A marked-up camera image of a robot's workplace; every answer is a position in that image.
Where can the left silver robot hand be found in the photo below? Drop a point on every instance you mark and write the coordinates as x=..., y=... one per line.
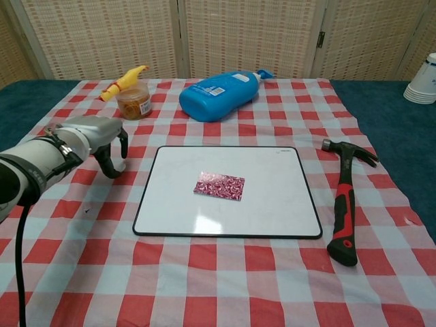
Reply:
x=97, y=131

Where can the red white patterned plastic packet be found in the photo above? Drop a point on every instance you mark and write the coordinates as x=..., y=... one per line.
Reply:
x=219, y=187

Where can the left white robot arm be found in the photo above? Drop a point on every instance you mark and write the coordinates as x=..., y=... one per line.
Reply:
x=30, y=167

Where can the clear jar of rubber bands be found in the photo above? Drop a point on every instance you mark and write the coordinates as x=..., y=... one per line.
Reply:
x=133, y=104

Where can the yellow rubber chicken toy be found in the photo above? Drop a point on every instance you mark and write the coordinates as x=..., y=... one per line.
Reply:
x=126, y=80

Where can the woven folding screen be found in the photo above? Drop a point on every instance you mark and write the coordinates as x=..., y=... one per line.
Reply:
x=102, y=34

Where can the blue pump bottle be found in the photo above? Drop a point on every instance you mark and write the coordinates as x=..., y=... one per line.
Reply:
x=218, y=97

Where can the red white checkered tablecloth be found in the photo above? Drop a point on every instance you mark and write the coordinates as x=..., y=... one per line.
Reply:
x=218, y=279

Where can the metal screen hinge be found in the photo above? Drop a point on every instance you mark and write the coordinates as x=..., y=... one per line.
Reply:
x=321, y=39

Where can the black red claw hammer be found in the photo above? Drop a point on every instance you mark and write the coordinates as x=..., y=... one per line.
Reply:
x=344, y=190

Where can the stack of white paper cups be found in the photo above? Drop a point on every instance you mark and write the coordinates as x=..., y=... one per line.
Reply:
x=422, y=86

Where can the white board with black frame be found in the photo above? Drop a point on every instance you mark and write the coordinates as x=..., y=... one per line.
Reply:
x=272, y=204

